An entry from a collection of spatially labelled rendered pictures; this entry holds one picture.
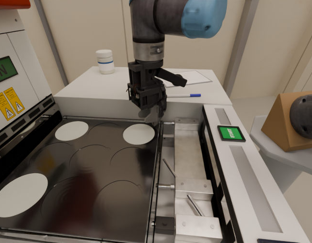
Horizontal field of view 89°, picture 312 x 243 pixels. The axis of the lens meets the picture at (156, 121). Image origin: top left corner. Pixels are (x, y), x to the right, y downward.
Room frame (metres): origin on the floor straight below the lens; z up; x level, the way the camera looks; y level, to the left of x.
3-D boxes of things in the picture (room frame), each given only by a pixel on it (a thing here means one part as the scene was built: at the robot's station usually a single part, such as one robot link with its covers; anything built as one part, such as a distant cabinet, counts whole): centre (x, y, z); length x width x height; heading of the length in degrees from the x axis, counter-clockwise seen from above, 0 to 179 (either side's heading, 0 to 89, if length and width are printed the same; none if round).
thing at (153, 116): (0.40, 0.01, 0.95); 0.06 x 0.03 x 0.09; 126
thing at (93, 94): (0.66, 0.04, 0.89); 0.62 x 0.35 x 0.14; 85
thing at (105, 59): (0.77, 0.24, 1.01); 0.07 x 0.07 x 0.10
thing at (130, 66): (0.41, 0.02, 1.06); 0.09 x 0.08 x 0.12; 126
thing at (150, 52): (0.41, 0.02, 1.14); 0.08 x 0.08 x 0.05
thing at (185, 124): (0.44, -0.11, 0.89); 0.08 x 0.03 x 0.03; 85
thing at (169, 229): (0.13, -0.02, 0.90); 0.04 x 0.02 x 0.03; 85
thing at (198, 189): (0.20, -0.08, 0.89); 0.08 x 0.03 x 0.03; 85
